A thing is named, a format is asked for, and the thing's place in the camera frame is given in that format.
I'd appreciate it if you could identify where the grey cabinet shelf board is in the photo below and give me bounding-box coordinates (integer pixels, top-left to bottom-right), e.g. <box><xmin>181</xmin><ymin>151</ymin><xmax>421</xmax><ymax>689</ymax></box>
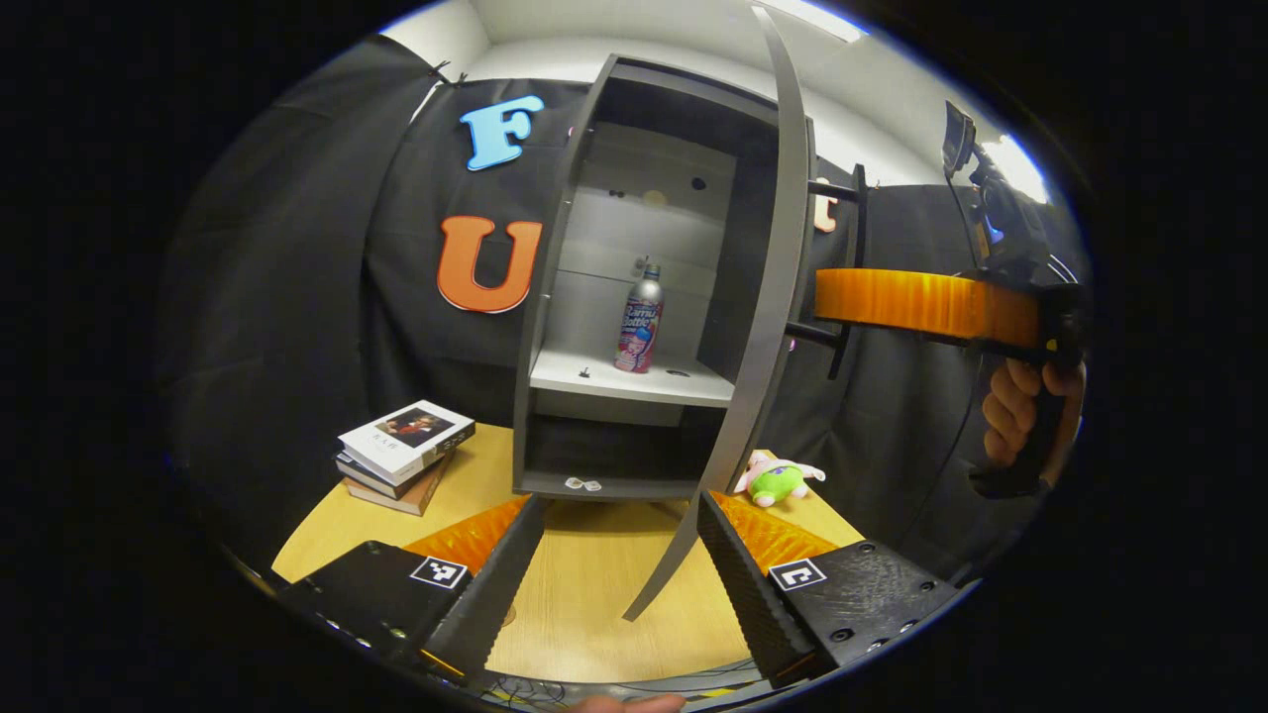
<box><xmin>530</xmin><ymin>345</ymin><xmax>736</xmax><ymax>409</ymax></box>

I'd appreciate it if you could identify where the pink and green plush toy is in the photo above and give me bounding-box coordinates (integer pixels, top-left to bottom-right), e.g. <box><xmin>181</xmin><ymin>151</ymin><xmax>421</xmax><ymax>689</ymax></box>
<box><xmin>735</xmin><ymin>451</ymin><xmax>826</xmax><ymax>508</ymax></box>

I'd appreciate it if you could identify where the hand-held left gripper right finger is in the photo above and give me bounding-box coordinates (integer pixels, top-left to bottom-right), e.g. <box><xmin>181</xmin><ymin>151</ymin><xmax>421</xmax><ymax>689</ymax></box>
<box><xmin>697</xmin><ymin>490</ymin><xmax>960</xmax><ymax>691</ymax></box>

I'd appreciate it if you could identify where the ceiling light panel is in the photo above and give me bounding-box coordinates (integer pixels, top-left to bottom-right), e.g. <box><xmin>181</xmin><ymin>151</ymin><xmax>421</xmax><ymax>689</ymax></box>
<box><xmin>763</xmin><ymin>0</ymin><xmax>873</xmax><ymax>43</ymax></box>
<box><xmin>981</xmin><ymin>134</ymin><xmax>1048</xmax><ymax>204</ymax></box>

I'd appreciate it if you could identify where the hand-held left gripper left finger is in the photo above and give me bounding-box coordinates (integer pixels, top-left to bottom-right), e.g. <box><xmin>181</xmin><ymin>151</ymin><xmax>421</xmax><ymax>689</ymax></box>
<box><xmin>282</xmin><ymin>493</ymin><xmax>547</xmax><ymax>686</ymax></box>

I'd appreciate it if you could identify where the brown book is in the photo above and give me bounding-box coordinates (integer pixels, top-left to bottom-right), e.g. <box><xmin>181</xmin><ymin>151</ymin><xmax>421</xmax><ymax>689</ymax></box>
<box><xmin>345</xmin><ymin>454</ymin><xmax>455</xmax><ymax>517</ymax></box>

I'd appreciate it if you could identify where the white book with portrait cover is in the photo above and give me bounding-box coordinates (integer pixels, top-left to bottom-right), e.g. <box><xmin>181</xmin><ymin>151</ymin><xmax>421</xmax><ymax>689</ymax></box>
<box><xmin>337</xmin><ymin>399</ymin><xmax>476</xmax><ymax>486</ymax></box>

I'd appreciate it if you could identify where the silver bottle with pink label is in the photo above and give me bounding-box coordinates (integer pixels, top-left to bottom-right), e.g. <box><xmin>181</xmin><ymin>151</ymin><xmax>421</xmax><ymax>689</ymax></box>
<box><xmin>614</xmin><ymin>262</ymin><xmax>666</xmax><ymax>374</ymax></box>

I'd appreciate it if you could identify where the dark book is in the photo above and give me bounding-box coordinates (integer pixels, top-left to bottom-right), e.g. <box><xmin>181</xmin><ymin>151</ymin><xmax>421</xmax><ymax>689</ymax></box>
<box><xmin>334</xmin><ymin>451</ymin><xmax>442</xmax><ymax>501</ymax></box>

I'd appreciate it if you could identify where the grey cabinet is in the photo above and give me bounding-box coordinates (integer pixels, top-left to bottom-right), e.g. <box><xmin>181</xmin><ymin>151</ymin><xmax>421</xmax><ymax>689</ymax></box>
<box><xmin>512</xmin><ymin>54</ymin><xmax>818</xmax><ymax>501</ymax></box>

